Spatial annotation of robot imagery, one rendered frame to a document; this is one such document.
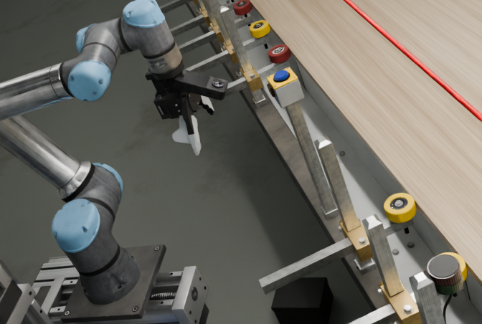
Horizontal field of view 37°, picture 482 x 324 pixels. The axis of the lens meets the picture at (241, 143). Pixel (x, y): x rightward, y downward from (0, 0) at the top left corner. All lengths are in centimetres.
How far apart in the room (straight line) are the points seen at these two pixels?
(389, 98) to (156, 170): 198
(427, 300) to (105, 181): 84
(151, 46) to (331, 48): 122
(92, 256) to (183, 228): 184
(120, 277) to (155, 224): 188
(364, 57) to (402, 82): 23
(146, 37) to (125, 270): 60
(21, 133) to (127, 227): 204
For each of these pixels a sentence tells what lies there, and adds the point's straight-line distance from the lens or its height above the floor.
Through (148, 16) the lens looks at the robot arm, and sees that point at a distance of 150.
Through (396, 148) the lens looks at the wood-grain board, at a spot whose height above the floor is 90.
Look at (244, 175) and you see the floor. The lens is 368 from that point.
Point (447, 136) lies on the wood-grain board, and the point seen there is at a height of 90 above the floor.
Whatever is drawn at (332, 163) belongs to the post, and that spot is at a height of 110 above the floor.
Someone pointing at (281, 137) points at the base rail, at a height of 70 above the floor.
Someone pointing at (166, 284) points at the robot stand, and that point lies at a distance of 188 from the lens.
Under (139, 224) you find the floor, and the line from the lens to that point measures 372.
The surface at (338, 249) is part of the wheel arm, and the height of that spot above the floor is 86.
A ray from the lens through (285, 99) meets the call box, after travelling 195.
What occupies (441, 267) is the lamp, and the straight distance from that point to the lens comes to 143.
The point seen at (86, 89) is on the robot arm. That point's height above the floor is 161.
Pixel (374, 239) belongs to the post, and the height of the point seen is 106.
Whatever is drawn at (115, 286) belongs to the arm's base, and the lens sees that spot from 181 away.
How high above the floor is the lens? 223
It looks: 35 degrees down
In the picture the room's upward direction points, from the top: 23 degrees counter-clockwise
